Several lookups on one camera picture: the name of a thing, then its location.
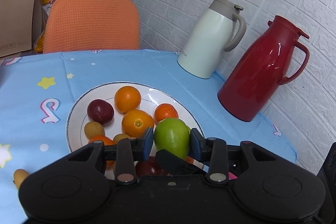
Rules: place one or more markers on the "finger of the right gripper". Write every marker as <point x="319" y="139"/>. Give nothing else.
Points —
<point x="175" y="165"/>

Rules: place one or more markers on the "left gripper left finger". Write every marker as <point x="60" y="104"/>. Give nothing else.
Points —
<point x="129" y="151"/>

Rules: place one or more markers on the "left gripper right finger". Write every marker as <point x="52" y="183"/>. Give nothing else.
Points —
<point x="213" y="153"/>

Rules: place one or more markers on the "longan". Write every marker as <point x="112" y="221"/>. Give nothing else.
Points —
<point x="93" y="129"/>
<point x="19" y="176"/>
<point x="119" y="137"/>

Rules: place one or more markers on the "dark red plum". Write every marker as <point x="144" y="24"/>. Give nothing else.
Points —
<point x="149" y="168"/>
<point x="100" y="111"/>

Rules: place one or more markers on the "large orange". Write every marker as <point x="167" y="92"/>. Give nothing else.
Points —
<point x="136" y="122"/>
<point x="127" y="98"/>

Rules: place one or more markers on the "large green apple front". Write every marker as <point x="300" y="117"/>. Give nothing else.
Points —
<point x="173" y="135"/>

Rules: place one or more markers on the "white ceramic plate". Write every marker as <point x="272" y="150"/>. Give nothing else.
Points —
<point x="115" y="111"/>

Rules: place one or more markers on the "white thermos jug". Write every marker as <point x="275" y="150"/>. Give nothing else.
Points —
<point x="219" y="29"/>

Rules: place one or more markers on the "blue cartoon tablecloth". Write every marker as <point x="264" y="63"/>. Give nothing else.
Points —
<point x="37" y="93"/>

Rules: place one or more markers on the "red thermos jug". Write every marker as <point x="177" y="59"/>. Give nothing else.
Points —
<point x="262" y="69"/>

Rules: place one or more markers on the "brown cardboard box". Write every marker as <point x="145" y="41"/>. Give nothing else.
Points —
<point x="21" y="24"/>

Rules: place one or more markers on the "orange chair near wall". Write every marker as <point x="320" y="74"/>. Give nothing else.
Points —
<point x="106" y="25"/>

